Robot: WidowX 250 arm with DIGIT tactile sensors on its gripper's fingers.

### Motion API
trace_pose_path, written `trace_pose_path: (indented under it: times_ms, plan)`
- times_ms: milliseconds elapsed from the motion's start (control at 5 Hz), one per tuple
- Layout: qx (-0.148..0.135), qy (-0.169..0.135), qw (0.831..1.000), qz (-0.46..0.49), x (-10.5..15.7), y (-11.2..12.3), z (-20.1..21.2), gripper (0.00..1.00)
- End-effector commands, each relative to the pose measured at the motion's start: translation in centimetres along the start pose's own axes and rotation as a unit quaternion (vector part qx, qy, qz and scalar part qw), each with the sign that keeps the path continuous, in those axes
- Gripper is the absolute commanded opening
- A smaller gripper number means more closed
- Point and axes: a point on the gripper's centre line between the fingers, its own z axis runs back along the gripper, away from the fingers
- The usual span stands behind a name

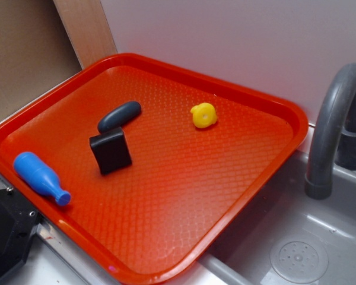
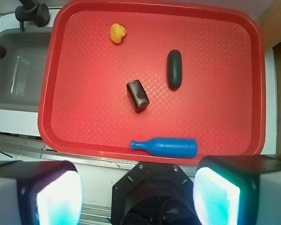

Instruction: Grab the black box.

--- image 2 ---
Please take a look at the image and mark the grey toy sink basin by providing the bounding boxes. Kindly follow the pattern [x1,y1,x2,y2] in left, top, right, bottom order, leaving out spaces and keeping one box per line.
[0,8,60,136]

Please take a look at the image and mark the dark grey faucet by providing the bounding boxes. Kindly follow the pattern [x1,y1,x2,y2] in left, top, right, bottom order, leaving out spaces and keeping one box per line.
[0,0,50,59]

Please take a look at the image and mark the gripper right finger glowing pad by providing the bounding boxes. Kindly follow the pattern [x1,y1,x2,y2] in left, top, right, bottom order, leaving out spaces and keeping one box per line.
[193,155,281,225]

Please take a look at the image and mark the dark oblong capsule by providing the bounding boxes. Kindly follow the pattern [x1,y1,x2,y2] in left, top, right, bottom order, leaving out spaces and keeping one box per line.
[167,49,182,90]

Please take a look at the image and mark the red plastic tray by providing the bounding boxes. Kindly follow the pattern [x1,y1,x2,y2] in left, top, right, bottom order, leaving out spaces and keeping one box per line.
[38,0,266,165]

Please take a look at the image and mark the yellow rubber duck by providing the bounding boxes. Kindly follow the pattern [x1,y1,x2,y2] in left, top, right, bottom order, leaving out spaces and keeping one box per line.
[110,23,127,44]

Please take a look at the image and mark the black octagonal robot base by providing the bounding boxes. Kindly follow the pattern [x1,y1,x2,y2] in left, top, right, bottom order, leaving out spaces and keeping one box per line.
[111,162,200,225]

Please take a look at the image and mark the black box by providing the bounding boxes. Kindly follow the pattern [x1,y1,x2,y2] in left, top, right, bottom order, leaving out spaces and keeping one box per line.
[126,80,150,113]

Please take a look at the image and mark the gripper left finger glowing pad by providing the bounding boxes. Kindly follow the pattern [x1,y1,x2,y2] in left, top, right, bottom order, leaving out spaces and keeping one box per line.
[0,160,83,225]

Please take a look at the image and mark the blue plastic bottle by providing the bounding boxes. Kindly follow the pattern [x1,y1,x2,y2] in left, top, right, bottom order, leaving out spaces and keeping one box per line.
[130,137,198,158]

